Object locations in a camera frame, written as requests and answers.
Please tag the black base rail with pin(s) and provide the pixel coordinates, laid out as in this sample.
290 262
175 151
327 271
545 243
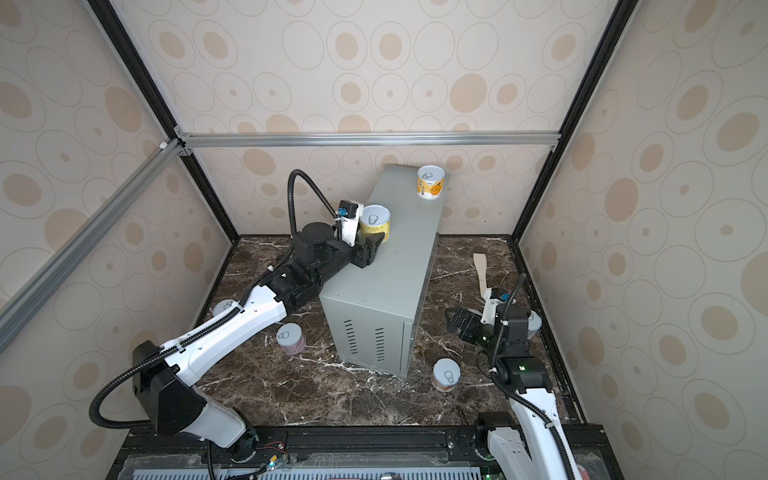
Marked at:
312 445

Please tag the grey metal cabinet box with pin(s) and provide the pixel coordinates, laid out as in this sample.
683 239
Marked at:
373 313

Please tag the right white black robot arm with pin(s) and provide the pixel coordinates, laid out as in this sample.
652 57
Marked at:
537 448

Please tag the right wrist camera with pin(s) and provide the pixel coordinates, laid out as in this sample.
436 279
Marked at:
493 298

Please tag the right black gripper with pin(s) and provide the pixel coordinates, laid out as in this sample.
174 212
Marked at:
465 315

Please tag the pink label can left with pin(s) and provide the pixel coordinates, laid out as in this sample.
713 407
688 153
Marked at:
290 338

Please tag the brown label can left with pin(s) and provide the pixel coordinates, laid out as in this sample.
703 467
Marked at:
223 306

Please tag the orange label can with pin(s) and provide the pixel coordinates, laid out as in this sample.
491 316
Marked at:
430 182

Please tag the teal label can right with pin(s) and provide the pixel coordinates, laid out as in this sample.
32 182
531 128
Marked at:
534 324

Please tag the wooden spatula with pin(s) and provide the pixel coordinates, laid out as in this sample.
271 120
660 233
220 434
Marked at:
480 264

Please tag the horizontal aluminium frame bar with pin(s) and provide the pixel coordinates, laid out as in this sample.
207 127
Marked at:
368 139

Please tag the red label can front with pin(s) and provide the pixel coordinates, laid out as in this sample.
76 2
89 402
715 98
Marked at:
446 374

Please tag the left diagonal aluminium bar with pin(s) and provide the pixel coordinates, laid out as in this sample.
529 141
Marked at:
35 293

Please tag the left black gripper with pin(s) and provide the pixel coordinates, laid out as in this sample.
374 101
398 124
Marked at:
364 252

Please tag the yellow label can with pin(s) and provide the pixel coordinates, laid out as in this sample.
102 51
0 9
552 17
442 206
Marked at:
375 219

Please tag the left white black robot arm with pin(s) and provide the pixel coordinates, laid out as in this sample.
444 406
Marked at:
164 377

